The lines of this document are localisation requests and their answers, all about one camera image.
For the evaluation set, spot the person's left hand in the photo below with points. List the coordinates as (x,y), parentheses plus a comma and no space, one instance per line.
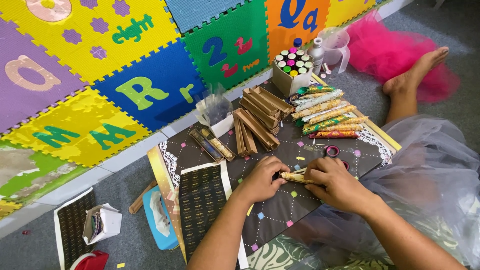
(260,182)

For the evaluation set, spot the person's right hand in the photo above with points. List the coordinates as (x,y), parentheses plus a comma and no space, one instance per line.
(339,187)

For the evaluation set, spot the gold patterned henna cone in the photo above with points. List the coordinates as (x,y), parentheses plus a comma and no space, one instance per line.
(294,177)

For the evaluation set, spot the dark dotted work board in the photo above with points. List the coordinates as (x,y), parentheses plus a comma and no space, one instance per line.
(300,150)

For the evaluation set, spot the brown box with gold cone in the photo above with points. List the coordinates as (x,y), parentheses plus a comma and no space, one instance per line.
(221,144)

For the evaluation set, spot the stack of brown cardboard boxes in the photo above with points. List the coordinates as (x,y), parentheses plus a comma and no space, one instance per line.
(258,120)

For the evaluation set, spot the brown box with blue cone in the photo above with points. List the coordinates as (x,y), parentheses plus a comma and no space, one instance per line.
(206,146)

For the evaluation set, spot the black gold-print sticker sheet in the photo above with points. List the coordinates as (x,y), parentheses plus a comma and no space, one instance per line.
(71,228)
(200,210)

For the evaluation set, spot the green leaf patterned cloth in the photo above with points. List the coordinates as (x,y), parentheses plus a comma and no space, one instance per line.
(281,255)

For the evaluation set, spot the pile of foil henna cones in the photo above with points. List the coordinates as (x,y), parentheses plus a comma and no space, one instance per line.
(326,112)

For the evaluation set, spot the white box of clear bags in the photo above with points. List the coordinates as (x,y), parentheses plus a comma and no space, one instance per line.
(214,110)

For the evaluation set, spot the blue tissue box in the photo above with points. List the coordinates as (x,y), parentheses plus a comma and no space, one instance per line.
(161,225)

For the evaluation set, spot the carton of coloured-cap bottles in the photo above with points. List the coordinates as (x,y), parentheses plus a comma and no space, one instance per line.
(292,73)

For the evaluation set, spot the brown cardboard strip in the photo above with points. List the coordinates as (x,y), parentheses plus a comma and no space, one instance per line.
(141,197)

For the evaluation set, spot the small silver cap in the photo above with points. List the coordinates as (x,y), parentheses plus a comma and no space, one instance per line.
(326,68)

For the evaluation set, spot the person's bare leg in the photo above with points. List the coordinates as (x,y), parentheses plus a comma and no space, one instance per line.
(407,84)

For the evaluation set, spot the silver bottle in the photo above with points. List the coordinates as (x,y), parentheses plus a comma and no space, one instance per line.
(317,54)

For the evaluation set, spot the clear plastic measuring jug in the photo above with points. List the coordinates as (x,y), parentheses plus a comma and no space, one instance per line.
(335,47)

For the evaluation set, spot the pink tulle cloth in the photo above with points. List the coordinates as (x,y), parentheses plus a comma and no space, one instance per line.
(390,52)

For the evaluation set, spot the blue-capped bottle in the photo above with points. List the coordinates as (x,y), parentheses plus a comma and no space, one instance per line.
(297,42)

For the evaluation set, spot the white paper bag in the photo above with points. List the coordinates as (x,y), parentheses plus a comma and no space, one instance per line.
(107,225)

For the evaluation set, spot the colourful foam puzzle mat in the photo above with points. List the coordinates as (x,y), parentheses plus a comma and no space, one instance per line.
(112,75)

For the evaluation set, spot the red and white object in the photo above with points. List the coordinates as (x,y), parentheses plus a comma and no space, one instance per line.
(92,260)

